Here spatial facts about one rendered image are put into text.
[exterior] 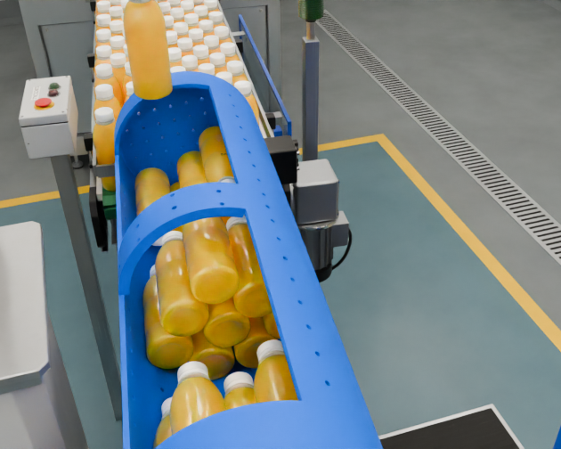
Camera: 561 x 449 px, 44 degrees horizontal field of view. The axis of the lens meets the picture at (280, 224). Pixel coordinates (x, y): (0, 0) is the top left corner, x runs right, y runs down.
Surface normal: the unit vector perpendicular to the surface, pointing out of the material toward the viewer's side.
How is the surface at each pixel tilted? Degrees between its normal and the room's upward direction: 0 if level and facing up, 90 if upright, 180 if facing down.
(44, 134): 90
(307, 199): 90
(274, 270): 27
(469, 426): 0
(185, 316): 92
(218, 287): 88
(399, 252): 0
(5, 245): 0
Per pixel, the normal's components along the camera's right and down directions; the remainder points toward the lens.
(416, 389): -0.02, -0.80
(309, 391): 0.39, -0.79
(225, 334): 0.22, 0.54
